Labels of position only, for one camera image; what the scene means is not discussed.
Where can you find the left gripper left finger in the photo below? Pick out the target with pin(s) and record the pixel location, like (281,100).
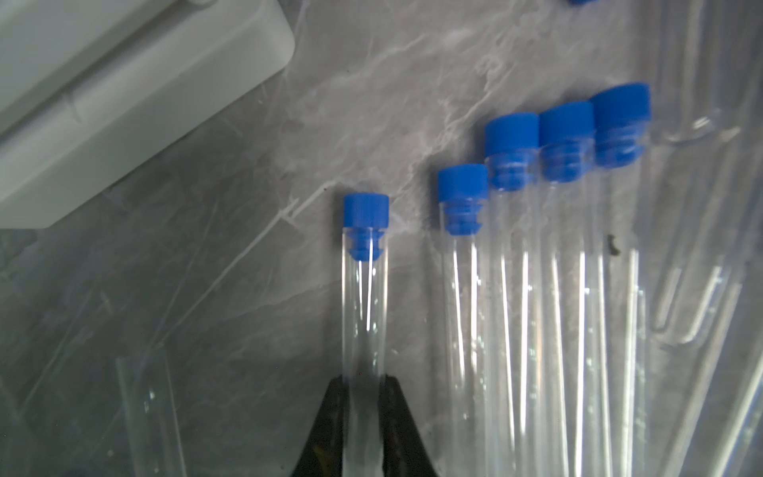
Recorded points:
(322,454)

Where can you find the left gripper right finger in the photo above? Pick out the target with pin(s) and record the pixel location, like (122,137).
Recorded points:
(404,454)

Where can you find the test tube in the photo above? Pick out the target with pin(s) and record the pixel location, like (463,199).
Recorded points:
(689,88)
(511,155)
(462,200)
(575,439)
(364,321)
(623,117)
(150,416)
(704,208)

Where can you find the white rectangular plastic box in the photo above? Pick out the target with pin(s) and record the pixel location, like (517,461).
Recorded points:
(90,90)

